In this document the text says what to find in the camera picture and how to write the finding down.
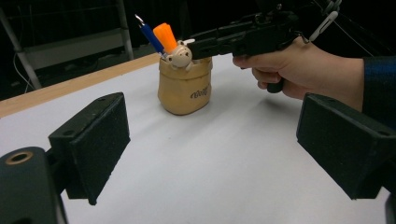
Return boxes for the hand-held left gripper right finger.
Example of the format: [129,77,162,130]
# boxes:
[295,92,396,200]

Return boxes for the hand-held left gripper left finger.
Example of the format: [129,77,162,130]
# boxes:
[48,91,132,206]

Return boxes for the pink highlighter with orange cap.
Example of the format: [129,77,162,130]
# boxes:
[152,21,178,54]

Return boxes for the tan bear pen holder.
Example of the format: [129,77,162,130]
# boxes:
[157,38,214,116]

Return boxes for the blue ballpoint pen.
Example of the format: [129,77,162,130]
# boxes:
[134,13,168,60]

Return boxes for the grey carabiner clip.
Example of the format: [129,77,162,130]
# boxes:
[308,0,344,43]

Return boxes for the wooden table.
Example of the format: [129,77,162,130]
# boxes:
[0,52,163,119]

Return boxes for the grey metal stand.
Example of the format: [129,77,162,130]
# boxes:
[0,0,135,91]

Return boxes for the white table sheet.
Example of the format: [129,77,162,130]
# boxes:
[0,53,396,224]

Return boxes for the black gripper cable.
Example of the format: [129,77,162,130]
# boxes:
[337,17,396,56]

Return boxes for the white cable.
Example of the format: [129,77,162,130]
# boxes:
[12,51,33,91]

